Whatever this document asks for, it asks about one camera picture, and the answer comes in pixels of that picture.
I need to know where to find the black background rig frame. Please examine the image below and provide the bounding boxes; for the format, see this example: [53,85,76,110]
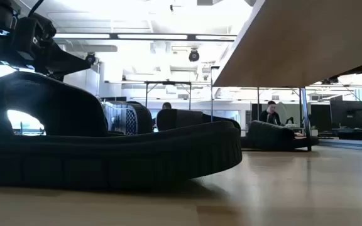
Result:
[143,80,193,110]

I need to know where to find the black aluminium table frame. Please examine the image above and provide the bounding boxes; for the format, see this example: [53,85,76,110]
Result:
[317,137,362,154]

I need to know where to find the wooden shelf black metal legs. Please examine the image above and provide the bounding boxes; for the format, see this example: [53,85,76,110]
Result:
[210,0,362,152]

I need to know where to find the long ceiling light bar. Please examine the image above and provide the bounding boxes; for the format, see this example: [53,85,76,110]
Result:
[52,32,238,43]

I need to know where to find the black computer monitor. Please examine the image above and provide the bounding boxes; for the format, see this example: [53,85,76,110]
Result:
[329,99,362,130]

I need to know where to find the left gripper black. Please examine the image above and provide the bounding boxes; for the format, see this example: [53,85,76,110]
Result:
[0,14,92,82]

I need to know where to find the black rubber slide sandal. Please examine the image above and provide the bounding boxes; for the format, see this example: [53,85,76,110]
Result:
[101,100,154,136]
[239,120,321,152]
[155,108,242,132]
[0,71,243,191]

